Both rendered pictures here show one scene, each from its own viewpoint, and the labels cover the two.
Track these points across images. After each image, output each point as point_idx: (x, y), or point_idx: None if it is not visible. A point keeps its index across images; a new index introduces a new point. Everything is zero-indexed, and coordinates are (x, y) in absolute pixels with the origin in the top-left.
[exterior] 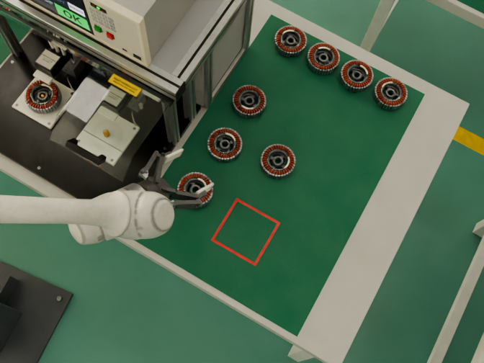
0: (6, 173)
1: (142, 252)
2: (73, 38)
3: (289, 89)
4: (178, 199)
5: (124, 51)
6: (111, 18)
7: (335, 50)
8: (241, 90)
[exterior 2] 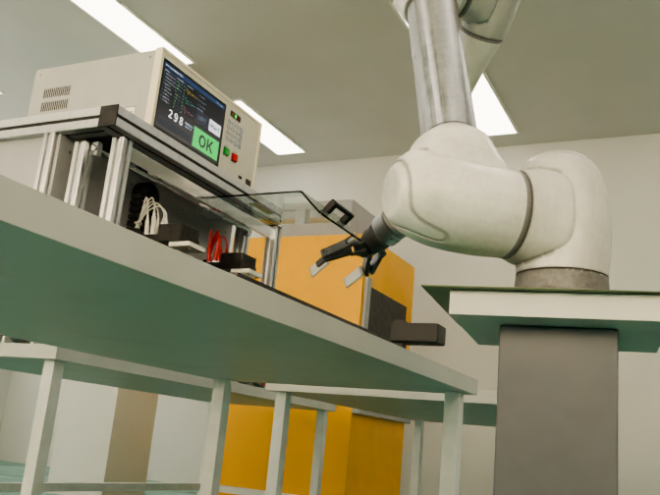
0: (309, 331)
1: (406, 349)
2: (214, 167)
3: None
4: (369, 262)
5: (239, 180)
6: (243, 127)
7: None
8: None
